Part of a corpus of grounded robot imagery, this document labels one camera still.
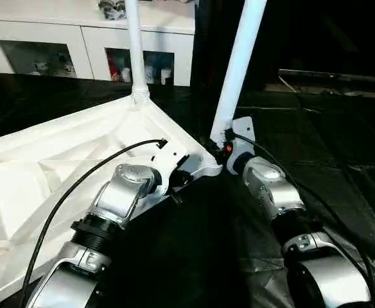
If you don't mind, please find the white compartment tray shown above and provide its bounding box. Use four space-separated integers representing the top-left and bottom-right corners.
0 96 224 305

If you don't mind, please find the black work mat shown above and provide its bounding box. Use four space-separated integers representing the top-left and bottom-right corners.
0 74 375 308

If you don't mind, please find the small red bottle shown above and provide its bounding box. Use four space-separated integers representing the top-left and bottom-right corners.
109 56 121 82

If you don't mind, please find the long black bar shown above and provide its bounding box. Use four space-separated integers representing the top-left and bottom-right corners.
277 69 375 85

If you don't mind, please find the silver crumpled object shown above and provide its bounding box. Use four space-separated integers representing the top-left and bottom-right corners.
98 0 128 20

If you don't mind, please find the white glass-door cabinet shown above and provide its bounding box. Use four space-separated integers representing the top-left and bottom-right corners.
0 0 196 88

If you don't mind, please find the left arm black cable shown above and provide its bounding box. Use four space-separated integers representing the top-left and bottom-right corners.
19 139 170 305

